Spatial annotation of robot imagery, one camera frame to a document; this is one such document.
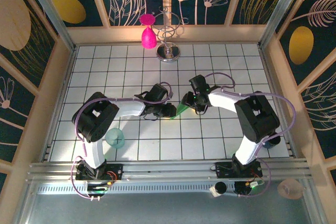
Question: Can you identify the green cloth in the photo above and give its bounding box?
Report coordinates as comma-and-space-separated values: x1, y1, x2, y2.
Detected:
170, 102, 190, 120

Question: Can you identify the teal translucent cup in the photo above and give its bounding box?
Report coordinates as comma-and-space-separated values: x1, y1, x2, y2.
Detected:
105, 127, 126, 149

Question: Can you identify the pink wine glass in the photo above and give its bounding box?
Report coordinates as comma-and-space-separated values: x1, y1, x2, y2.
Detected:
139, 13, 158, 49

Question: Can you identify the perforated metal strip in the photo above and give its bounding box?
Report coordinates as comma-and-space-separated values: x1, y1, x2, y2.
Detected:
36, 183, 237, 195

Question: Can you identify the dark blue cup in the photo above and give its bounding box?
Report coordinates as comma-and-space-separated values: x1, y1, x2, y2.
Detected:
262, 136, 281, 149

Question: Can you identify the black round knob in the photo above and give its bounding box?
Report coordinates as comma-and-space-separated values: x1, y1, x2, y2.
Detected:
209, 181, 228, 197

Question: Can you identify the black controller board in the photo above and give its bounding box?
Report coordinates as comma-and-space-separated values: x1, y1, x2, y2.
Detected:
86, 180, 111, 200
234, 180, 263, 196

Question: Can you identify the pale pink translucent cup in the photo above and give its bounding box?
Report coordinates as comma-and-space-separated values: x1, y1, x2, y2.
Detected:
277, 178, 304, 200

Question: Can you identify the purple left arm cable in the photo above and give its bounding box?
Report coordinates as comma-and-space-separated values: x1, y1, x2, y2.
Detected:
70, 81, 174, 200

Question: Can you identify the chrome wire glass rack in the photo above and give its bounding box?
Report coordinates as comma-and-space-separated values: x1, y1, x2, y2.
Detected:
152, 5, 190, 63

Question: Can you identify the aluminium mounting rail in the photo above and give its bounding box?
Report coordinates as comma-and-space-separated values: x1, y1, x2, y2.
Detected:
26, 158, 316, 183

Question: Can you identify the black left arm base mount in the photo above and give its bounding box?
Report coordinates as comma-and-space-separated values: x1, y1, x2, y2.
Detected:
75, 163, 124, 182

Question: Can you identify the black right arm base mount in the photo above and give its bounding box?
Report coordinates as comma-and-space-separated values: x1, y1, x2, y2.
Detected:
211, 161, 263, 179

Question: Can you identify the aluminium frame post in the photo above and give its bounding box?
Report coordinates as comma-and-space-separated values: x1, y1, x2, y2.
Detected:
22, 0, 77, 51
258, 0, 308, 49

